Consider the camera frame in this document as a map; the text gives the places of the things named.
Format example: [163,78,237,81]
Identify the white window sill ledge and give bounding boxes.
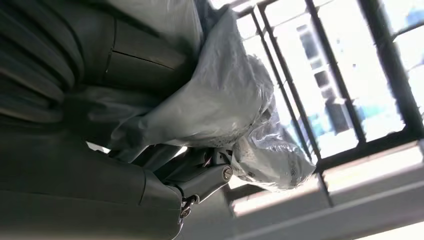
[228,140,424,240]

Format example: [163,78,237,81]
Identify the black window frame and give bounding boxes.
[231,0,424,173]

